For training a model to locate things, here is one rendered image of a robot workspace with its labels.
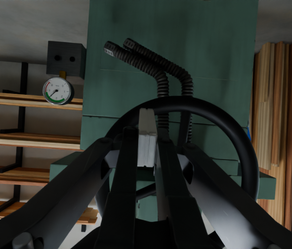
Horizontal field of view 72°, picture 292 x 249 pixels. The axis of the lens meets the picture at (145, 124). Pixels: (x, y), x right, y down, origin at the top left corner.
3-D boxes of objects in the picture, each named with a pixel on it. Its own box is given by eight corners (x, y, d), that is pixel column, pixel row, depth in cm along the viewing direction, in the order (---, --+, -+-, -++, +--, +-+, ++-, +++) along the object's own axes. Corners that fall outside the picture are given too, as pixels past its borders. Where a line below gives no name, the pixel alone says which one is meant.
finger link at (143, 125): (145, 167, 16) (135, 166, 16) (144, 133, 23) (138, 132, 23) (147, 134, 15) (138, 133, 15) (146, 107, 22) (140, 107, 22)
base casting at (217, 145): (250, 127, 53) (247, 161, 53) (191, 123, 110) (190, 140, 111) (79, 114, 51) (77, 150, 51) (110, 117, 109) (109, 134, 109)
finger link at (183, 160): (157, 153, 14) (200, 156, 14) (154, 127, 19) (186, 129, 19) (155, 172, 14) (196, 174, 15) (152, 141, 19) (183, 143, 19)
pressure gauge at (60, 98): (72, 69, 44) (69, 105, 45) (77, 73, 48) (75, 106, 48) (43, 66, 44) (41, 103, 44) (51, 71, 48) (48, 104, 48)
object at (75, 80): (81, 42, 47) (79, 76, 47) (93, 59, 59) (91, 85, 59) (45, 39, 47) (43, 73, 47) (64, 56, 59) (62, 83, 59)
